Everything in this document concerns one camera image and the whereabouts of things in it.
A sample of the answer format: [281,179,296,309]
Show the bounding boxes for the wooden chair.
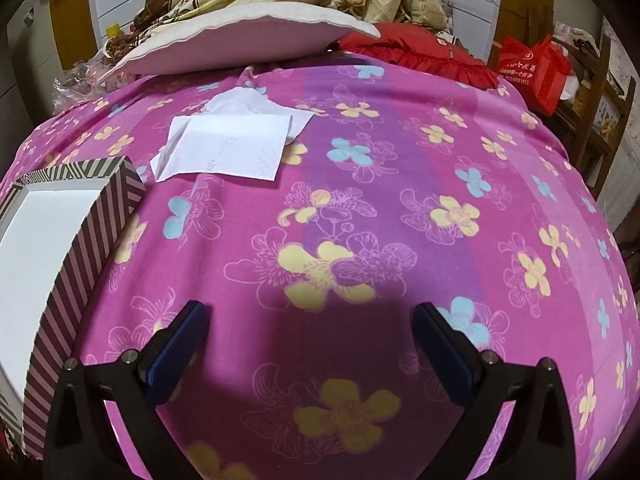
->
[550,20,626,191]

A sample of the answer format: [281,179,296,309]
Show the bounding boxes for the crumpled white tissue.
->
[202,86,316,141]

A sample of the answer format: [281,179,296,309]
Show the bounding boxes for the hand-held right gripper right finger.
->
[411,302,578,480]

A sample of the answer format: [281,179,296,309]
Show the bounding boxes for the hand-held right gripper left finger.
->
[47,300,211,480]

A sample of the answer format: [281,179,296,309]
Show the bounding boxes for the white paper sheet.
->
[150,114,293,182]

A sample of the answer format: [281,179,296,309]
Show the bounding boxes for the clear plastic bags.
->
[52,55,118,106]

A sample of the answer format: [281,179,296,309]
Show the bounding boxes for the pink floral bedsheet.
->
[0,52,633,480]

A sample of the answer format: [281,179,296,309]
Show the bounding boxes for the pink white pillow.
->
[98,6,382,83]

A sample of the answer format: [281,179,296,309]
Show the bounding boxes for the red ruffled pillow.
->
[337,22,501,90]

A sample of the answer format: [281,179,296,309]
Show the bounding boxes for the red shopping bag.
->
[497,35,572,116]

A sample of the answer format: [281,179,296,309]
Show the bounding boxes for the striped cardboard box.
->
[0,156,147,461]

